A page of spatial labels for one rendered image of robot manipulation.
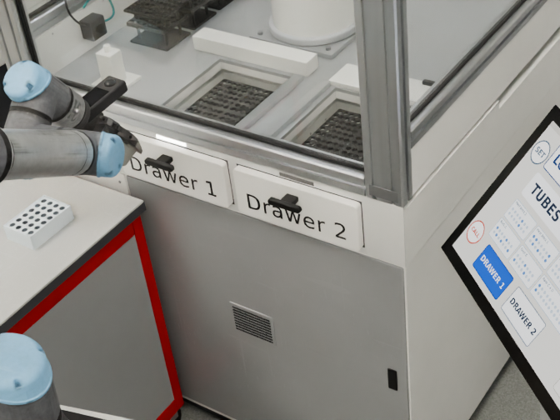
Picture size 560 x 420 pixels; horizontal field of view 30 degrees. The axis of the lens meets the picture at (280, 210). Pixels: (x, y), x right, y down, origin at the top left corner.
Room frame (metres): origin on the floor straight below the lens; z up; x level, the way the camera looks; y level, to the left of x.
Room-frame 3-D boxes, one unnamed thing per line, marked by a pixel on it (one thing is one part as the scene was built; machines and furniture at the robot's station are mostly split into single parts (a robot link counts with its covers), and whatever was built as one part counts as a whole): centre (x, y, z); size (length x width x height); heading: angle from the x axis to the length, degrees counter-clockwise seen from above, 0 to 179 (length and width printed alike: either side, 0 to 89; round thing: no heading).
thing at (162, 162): (1.82, 0.23, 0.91); 0.07 x 0.04 x 0.01; 52
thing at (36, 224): (1.84, 0.52, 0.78); 0.12 x 0.08 x 0.04; 140
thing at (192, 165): (1.84, 0.21, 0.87); 0.29 x 0.02 x 0.11; 52
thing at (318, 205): (1.65, -0.03, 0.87); 0.29 x 0.02 x 0.11; 52
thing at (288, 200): (1.63, -0.02, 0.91); 0.07 x 0.04 x 0.01; 52
